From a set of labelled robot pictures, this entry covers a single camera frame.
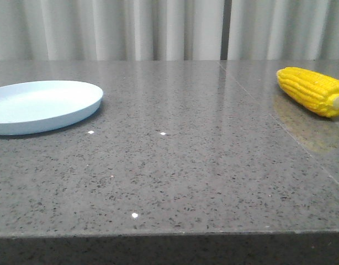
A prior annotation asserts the light blue round plate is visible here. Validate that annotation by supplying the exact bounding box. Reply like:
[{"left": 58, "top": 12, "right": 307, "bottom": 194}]
[{"left": 0, "top": 80, "right": 103, "bottom": 135}]

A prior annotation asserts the yellow corn cob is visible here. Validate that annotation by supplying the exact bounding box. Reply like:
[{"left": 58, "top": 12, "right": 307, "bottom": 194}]
[{"left": 276, "top": 67, "right": 339, "bottom": 118}]

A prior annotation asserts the white pleated curtain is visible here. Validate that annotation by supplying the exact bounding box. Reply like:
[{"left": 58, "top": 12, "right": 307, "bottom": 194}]
[{"left": 0, "top": 1, "right": 339, "bottom": 61}]

